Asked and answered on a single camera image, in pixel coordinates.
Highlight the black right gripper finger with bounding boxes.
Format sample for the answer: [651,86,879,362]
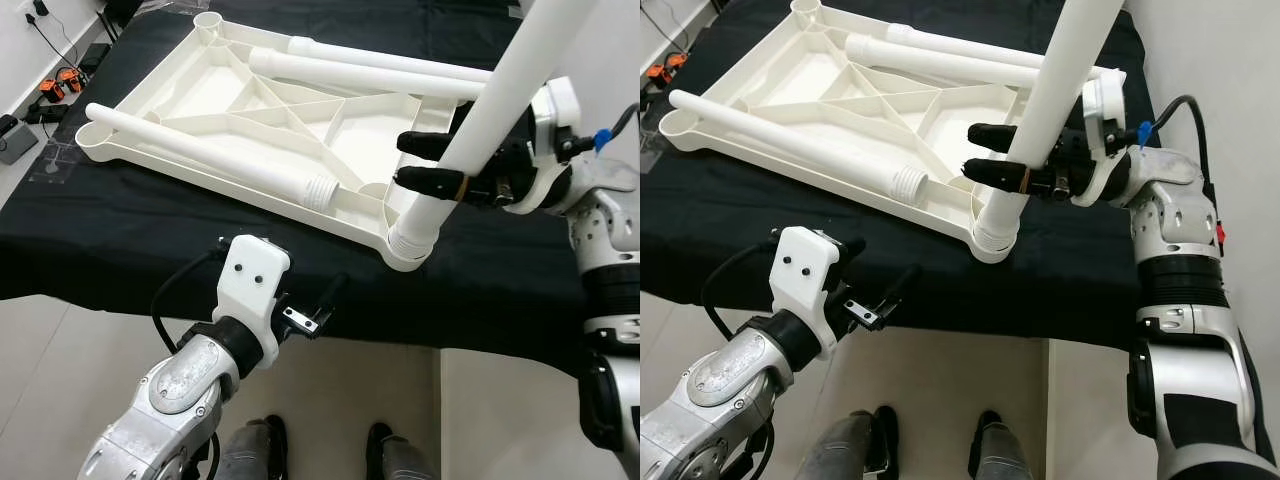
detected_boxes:
[963,159,1031,191]
[967,123,1021,153]
[395,168,469,201]
[398,131,457,161]

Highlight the black table cloth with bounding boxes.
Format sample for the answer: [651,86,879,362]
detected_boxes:
[0,0,601,379]
[640,0,1151,353]

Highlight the silver robot left leg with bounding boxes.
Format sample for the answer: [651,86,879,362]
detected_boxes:
[795,405,901,480]
[213,414,291,480]

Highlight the silver robot leg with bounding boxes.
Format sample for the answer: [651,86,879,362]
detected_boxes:
[213,414,291,480]
[795,405,901,480]
[364,422,438,480]
[965,410,1046,480]

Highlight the silver robot right leg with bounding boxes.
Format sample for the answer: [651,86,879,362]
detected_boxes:
[965,410,1046,480]
[364,422,438,480]

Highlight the white plastic table top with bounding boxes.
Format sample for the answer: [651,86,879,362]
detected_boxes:
[660,0,1126,265]
[75,12,498,273]

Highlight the flat clear tape piece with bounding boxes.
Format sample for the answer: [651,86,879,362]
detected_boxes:
[33,138,83,183]

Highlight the black power strip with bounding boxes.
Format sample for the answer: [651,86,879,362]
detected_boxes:
[25,98,73,126]

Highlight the grey box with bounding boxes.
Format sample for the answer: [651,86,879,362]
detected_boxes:
[0,113,39,166]

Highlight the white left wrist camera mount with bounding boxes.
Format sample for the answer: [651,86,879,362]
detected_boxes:
[213,234,292,369]
[773,226,843,363]

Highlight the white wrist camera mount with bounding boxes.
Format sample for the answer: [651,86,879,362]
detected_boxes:
[773,226,843,363]
[505,78,583,216]
[1070,70,1136,206]
[213,234,292,369]

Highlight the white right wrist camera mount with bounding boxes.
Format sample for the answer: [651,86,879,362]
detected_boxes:
[1070,70,1136,206]
[505,78,583,216]

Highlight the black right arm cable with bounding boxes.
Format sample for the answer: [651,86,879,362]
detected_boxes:
[1140,94,1217,201]
[575,103,641,161]

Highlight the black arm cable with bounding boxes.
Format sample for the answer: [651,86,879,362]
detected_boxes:
[575,103,641,161]
[700,228,791,346]
[150,245,233,356]
[1140,94,1217,201]

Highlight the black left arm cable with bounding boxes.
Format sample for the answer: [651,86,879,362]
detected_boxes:
[150,245,233,356]
[700,228,791,346]

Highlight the black floor cable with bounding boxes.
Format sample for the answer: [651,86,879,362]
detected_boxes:
[20,10,101,81]

